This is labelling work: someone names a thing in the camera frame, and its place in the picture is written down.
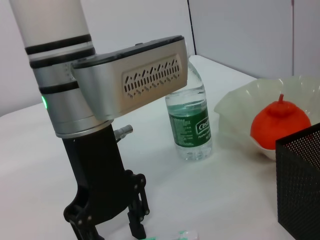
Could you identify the green label water bottle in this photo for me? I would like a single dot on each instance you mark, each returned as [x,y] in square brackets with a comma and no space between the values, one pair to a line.
[190,130]

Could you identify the translucent green fruit plate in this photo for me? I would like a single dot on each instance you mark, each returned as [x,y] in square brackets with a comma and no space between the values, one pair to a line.
[237,112]

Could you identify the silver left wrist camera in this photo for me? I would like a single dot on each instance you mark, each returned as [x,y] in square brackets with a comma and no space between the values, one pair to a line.
[105,82]

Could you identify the green utility knife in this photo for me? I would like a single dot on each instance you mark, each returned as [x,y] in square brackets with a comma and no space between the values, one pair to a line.
[185,235]

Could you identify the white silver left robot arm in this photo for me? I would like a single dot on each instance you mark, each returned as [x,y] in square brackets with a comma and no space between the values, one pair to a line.
[50,22]

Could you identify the black mesh pen holder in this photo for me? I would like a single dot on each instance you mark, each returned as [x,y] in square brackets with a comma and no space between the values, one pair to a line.
[300,187]

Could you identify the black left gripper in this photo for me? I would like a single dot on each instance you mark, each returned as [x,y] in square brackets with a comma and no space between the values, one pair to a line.
[100,175]

